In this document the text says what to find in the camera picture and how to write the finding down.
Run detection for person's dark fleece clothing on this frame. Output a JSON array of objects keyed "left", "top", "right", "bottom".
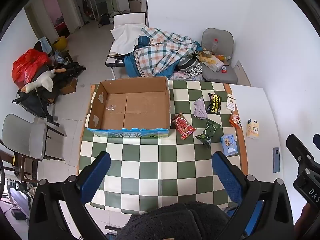
[{"left": 117, "top": 201, "right": 232, "bottom": 240}]

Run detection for plaid blanket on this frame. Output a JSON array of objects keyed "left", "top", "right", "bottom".
[{"left": 124, "top": 26, "right": 203, "bottom": 78}]

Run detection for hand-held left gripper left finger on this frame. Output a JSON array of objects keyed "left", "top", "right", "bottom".
[{"left": 29, "top": 151, "right": 112, "bottom": 240}]

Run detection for white tissue box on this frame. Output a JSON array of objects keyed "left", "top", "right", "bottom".
[{"left": 200, "top": 55, "right": 224, "bottom": 72}]

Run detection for clear plastic bottle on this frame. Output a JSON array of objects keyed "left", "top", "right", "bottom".
[{"left": 209, "top": 39, "right": 219, "bottom": 55}]

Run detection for white pillow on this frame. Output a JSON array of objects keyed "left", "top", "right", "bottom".
[{"left": 110, "top": 24, "right": 145, "bottom": 55}]

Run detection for white goose plush toy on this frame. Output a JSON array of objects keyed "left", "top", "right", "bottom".
[{"left": 21, "top": 69, "right": 67, "bottom": 93}]

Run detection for blue tissue pack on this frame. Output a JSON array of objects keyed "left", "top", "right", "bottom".
[{"left": 220, "top": 134, "right": 240, "bottom": 157}]

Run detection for light blue cloth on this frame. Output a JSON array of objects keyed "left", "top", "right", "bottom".
[{"left": 39, "top": 36, "right": 52, "bottom": 53}]

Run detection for red floral snack packet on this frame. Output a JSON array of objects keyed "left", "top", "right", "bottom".
[{"left": 171, "top": 112, "right": 197, "bottom": 140}]

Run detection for person's right forearm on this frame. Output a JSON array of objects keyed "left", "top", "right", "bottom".
[{"left": 295, "top": 202, "right": 320, "bottom": 237}]

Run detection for cream tissue pack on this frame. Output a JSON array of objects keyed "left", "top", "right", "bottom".
[{"left": 246, "top": 119, "right": 260, "bottom": 139}]

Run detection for black folding stroller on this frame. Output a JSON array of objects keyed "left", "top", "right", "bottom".
[{"left": 11, "top": 42, "right": 87, "bottom": 127}]

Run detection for grey padded chair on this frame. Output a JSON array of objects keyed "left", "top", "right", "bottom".
[
  {"left": 200, "top": 28, "right": 238, "bottom": 84},
  {"left": 1, "top": 114, "right": 65, "bottom": 162}
]

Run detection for light purple cloth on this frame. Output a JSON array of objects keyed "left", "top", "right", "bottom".
[{"left": 193, "top": 97, "right": 208, "bottom": 120}]

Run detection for white flat board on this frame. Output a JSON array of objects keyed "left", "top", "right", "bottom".
[{"left": 234, "top": 60, "right": 252, "bottom": 87}]

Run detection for black patterned cloth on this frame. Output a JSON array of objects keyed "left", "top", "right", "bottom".
[{"left": 177, "top": 55, "right": 203, "bottom": 77}]

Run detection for black wipes packet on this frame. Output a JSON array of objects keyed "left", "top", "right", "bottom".
[{"left": 204, "top": 92, "right": 223, "bottom": 115}]

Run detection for grey blue smartphone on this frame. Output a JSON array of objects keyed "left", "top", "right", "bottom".
[{"left": 272, "top": 147, "right": 280, "bottom": 173}]

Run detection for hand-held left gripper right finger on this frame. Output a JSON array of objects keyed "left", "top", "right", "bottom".
[{"left": 212, "top": 151, "right": 294, "bottom": 240}]

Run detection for pink clothes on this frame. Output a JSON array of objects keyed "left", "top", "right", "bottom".
[{"left": 170, "top": 71, "right": 204, "bottom": 82}]

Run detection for small orange snack packet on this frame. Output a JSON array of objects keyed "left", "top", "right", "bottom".
[{"left": 229, "top": 112, "right": 243, "bottom": 130}]

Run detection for red plastic bag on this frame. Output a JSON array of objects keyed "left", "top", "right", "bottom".
[{"left": 12, "top": 49, "right": 52, "bottom": 88}]

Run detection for brown wooden furniture frame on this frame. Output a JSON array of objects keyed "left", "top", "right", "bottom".
[{"left": 0, "top": 140, "right": 38, "bottom": 183}]

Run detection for green white checkered tablecloth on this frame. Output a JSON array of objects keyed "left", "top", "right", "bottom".
[{"left": 79, "top": 80, "right": 249, "bottom": 215}]

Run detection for small white paper box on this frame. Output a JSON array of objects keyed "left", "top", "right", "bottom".
[{"left": 226, "top": 94, "right": 237, "bottom": 111}]

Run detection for yellow basin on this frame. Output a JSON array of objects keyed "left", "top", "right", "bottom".
[{"left": 52, "top": 35, "right": 67, "bottom": 51}]

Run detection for small brown cardboard box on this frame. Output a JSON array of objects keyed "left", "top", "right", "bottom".
[{"left": 60, "top": 76, "right": 78, "bottom": 95}]

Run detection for green snack packet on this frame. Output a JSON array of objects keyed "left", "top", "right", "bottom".
[{"left": 195, "top": 119, "right": 222, "bottom": 149}]

